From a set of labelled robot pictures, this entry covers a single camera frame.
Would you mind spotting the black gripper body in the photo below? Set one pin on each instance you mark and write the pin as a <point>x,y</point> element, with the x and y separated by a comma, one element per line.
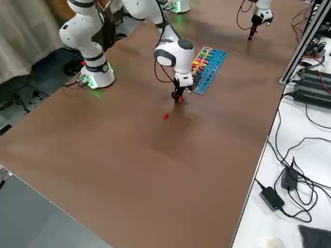
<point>258,20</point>
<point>179,89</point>

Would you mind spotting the small red block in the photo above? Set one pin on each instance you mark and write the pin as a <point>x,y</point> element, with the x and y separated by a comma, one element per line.
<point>165,116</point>

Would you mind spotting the blue wooden toy board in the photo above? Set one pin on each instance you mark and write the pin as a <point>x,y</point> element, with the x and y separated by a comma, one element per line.
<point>214,67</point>

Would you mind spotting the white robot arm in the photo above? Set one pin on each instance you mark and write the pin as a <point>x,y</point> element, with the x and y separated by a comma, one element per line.
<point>85,33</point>
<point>262,6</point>

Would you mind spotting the black USB hub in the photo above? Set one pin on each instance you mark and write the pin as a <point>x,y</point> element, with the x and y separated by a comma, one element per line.
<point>316,53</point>

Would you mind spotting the black finned power supply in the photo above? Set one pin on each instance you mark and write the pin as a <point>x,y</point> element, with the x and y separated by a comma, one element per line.
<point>313,85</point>

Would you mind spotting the brown hanging cloth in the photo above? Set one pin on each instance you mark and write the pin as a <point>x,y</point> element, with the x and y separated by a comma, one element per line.
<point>108,31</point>

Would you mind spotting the black power adapter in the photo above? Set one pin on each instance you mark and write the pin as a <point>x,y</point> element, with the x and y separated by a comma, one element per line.
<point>289,178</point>
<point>271,198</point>

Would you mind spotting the white curtain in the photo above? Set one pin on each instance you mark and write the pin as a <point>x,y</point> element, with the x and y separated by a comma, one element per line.
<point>26,38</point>

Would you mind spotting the white round object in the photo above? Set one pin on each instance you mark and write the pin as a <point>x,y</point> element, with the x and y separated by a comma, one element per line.
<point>274,243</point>

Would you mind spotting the dark grey cloth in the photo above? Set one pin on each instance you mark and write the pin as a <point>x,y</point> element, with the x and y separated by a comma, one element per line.
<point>318,237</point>

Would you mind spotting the aluminium frame post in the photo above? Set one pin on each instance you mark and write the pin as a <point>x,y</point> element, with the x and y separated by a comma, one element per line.
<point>300,49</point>

